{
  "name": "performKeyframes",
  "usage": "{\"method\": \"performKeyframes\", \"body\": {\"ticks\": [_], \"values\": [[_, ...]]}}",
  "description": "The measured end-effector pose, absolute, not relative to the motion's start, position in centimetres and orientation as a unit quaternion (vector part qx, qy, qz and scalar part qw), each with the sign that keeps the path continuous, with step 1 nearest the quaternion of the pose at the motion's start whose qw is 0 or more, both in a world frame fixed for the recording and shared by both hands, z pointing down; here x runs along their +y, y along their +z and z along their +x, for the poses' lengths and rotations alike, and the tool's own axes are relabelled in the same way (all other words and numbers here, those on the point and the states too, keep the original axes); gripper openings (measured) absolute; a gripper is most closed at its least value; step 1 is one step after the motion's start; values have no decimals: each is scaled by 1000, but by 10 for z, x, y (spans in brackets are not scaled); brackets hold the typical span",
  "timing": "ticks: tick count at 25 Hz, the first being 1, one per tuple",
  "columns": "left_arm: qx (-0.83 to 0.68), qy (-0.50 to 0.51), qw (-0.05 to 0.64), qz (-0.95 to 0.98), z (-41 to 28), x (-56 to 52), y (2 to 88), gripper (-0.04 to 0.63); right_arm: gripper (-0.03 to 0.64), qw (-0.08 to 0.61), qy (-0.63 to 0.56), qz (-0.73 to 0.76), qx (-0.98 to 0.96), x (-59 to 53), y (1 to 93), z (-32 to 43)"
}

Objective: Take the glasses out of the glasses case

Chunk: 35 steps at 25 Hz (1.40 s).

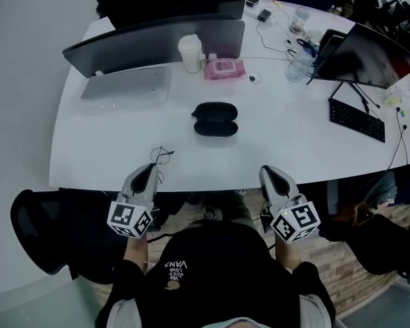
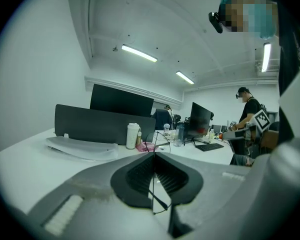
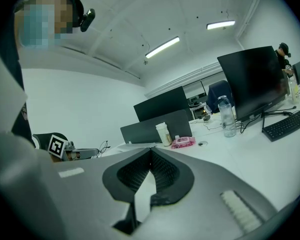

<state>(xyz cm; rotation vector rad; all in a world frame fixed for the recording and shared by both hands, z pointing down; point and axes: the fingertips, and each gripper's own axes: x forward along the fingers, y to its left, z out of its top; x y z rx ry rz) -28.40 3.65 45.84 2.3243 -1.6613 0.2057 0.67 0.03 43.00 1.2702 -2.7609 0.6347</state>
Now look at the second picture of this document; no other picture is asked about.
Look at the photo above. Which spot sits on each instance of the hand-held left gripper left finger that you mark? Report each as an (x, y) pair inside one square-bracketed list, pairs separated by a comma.
[(95, 184)]

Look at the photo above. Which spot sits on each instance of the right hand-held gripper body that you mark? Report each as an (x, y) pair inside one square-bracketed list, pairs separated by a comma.
[(261, 120)]

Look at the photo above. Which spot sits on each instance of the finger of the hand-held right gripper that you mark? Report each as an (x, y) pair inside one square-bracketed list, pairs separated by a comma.
[(233, 135)]

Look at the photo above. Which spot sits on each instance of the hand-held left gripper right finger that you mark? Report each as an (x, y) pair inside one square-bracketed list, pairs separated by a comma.
[(215, 176)]

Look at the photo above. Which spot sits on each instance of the person's right forearm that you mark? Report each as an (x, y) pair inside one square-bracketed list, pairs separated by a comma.
[(270, 141)]

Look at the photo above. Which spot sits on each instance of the small pale yellow bottle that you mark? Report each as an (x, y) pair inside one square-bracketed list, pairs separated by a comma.
[(211, 135)]

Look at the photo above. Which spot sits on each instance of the black keyboard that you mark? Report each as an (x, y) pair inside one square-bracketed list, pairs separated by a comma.
[(210, 147)]

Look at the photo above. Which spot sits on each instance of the silver laptop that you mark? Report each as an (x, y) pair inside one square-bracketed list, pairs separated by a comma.
[(85, 149)]

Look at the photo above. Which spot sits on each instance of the black monitor with stand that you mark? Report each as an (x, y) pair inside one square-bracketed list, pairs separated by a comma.
[(198, 119)]

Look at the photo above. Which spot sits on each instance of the clear plastic water bottle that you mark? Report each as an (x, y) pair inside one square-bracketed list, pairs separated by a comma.
[(179, 136)]

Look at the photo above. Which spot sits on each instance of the pink wet wipes pack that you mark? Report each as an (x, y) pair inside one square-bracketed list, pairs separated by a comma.
[(142, 147)]

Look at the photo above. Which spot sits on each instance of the dark grey monitor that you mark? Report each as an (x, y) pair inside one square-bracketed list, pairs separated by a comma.
[(95, 124)]

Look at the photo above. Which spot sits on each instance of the white lidded cup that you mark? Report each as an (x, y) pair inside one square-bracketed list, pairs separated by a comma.
[(132, 136)]

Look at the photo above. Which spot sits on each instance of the small tan bottle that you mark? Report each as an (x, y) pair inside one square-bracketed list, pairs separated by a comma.
[(139, 140)]

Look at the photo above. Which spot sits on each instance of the ceiling light tube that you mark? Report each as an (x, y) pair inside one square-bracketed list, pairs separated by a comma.
[(185, 77), (139, 53), (266, 57)]

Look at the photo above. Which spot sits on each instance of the glass jar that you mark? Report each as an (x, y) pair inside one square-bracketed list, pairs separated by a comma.
[(166, 130)]

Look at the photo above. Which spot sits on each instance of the chair with dark jacket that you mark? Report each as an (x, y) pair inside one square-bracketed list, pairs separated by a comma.
[(162, 119)]

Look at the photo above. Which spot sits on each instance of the person's black printed t-shirt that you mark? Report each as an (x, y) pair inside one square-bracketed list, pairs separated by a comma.
[(290, 46)]

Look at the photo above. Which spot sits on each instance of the large black monitor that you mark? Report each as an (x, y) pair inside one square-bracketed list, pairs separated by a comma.
[(120, 101)]

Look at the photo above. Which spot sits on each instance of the teal face mask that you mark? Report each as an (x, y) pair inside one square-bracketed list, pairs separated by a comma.
[(262, 26)]

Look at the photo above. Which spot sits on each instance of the person's face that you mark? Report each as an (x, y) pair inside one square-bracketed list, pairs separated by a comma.
[(233, 16)]

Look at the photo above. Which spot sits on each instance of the black head camera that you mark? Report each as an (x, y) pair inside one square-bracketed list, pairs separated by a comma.
[(216, 21)]

